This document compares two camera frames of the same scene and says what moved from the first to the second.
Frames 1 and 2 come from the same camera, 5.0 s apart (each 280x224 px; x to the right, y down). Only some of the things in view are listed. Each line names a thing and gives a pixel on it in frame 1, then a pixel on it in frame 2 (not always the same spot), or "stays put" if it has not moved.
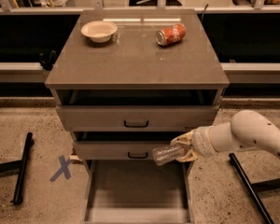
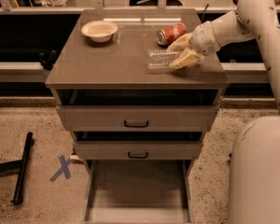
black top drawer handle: [135, 126] stays put
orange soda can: [170, 35] stays put
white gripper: [201, 142] -> [203, 40]
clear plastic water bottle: [167, 154] -> [161, 59]
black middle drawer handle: [137, 157] stays put
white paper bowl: [99, 31] stays put
